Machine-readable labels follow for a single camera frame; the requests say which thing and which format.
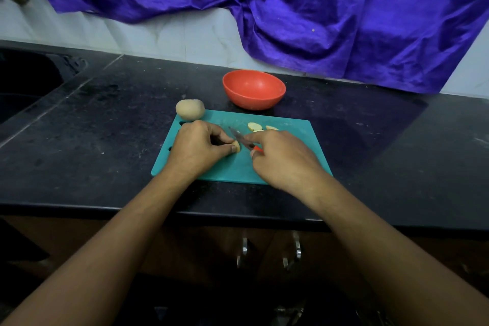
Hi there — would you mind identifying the red-handled kitchen knife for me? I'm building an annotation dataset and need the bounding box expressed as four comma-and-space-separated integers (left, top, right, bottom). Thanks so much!
229, 126, 264, 156

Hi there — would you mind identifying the person's right forearm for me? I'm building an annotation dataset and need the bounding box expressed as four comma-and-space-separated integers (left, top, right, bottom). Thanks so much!
296, 169, 489, 326

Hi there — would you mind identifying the purple cloth curtain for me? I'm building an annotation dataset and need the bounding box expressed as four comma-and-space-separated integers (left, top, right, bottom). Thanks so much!
21, 0, 489, 94

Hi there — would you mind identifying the person's right hand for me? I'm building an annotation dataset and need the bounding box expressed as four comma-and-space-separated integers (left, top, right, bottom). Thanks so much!
251, 131, 322, 199

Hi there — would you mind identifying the teal plastic cutting board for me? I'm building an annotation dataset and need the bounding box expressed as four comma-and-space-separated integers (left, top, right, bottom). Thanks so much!
150, 110, 334, 185

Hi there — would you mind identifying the metal cabinet handle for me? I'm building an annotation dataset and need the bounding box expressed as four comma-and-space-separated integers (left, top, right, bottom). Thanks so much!
283, 232, 302, 271
237, 236, 250, 268

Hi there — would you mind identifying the person's left hand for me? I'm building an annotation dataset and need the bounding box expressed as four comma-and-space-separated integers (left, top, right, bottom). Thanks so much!
164, 119, 240, 182

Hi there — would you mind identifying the orange bowl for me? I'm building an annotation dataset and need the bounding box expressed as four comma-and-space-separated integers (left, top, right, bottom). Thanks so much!
222, 70, 287, 111

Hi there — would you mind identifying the whole brown potato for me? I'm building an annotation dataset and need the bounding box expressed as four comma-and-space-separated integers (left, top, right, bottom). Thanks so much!
175, 98, 206, 121

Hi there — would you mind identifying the person's left forearm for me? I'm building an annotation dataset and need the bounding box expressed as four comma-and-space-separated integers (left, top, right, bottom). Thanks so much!
0, 163, 192, 326

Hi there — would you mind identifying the dark kitchen sink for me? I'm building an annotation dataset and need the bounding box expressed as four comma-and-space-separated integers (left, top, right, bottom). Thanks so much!
0, 48, 85, 124

